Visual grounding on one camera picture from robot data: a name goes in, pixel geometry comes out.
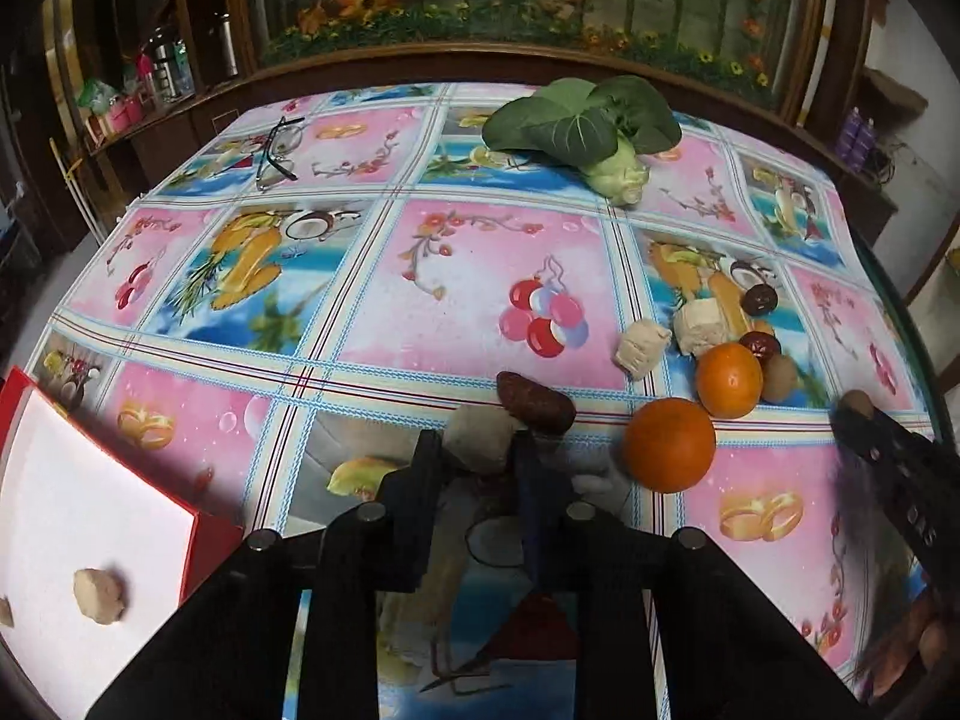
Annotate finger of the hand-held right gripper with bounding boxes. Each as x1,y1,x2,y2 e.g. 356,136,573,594
832,403,960,578

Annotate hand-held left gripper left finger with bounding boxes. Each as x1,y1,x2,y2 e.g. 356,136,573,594
86,429,445,720

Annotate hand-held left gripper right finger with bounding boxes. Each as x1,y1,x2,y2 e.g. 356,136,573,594
514,429,878,720

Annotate large dark red jujube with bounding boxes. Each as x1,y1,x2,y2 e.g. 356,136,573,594
497,370,578,435

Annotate orange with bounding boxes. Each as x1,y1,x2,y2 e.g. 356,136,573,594
622,397,718,494
695,342,765,419

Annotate red and white tray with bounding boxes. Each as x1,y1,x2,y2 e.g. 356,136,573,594
0,366,245,720

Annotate person's right hand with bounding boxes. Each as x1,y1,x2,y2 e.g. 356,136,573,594
872,595,951,700

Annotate printed pink and blue tablecloth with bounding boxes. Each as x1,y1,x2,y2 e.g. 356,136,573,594
45,82,946,720

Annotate black eyeglasses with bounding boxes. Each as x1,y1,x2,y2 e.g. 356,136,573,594
254,115,305,191

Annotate green bok choy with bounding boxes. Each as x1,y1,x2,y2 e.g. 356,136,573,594
481,76,683,206

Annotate dark wooden cabinet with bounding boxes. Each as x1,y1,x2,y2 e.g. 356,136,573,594
37,0,931,196

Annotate yellow broom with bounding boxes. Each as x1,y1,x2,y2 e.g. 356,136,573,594
48,136,103,245

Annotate slim steel thermos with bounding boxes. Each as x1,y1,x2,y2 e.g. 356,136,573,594
211,10,240,79

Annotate black and steel thermos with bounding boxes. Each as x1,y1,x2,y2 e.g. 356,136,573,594
149,28,182,101

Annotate green plastic bag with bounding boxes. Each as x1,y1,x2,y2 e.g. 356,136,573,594
76,78,120,114

